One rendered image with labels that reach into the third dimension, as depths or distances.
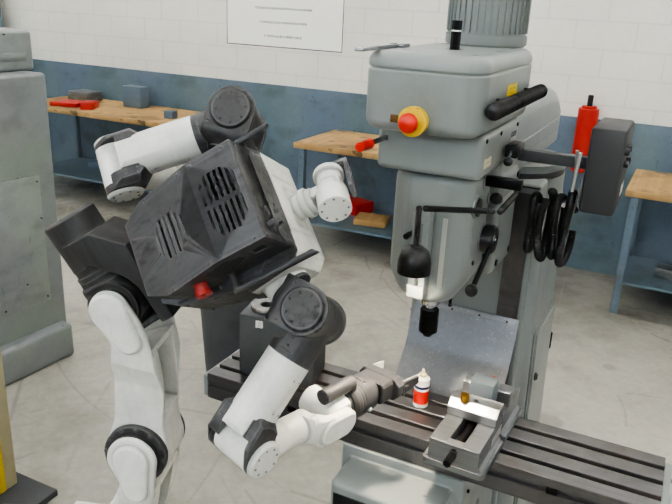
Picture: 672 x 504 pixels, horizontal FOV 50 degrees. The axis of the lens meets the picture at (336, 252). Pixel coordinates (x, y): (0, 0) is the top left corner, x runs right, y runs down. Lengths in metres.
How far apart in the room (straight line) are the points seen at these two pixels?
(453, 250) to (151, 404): 0.75
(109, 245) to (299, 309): 0.43
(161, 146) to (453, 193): 0.63
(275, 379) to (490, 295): 0.98
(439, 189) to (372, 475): 0.75
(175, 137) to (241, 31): 5.48
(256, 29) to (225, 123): 5.44
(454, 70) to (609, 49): 4.43
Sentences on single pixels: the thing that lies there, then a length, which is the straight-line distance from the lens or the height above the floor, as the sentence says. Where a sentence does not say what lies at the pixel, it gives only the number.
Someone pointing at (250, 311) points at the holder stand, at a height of 1.15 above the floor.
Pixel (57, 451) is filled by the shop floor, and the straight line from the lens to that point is 3.60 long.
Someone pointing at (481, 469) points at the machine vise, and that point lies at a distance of 1.76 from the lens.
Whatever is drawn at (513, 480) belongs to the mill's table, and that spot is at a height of 0.92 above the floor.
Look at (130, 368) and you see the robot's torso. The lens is 1.59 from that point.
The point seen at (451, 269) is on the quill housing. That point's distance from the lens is 1.68.
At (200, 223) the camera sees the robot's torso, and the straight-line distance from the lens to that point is 1.30.
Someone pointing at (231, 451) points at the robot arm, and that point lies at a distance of 1.41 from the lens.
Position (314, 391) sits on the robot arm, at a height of 1.17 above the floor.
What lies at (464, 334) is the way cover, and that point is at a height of 1.06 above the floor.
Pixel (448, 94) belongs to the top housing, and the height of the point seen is 1.82.
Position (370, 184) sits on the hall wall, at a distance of 6.48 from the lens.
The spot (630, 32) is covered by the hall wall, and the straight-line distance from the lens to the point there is 5.82.
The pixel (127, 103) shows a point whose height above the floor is 0.91.
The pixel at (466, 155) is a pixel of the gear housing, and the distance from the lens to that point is 1.56.
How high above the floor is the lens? 1.99
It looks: 20 degrees down
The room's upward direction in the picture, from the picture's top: 3 degrees clockwise
